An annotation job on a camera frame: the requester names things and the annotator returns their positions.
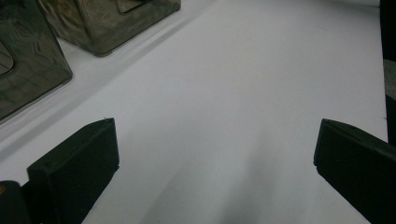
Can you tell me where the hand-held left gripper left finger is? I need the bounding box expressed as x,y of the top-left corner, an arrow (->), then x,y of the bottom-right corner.
27,117 -> 120,224

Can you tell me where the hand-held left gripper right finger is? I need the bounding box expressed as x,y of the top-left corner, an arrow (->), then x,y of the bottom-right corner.
313,118 -> 396,224

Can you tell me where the clear brown plastic bin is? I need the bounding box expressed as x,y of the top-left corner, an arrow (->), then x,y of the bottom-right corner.
36,0 -> 182,58
0,0 -> 74,123

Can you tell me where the white table cover board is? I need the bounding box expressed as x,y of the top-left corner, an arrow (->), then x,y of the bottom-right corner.
0,0 -> 390,224

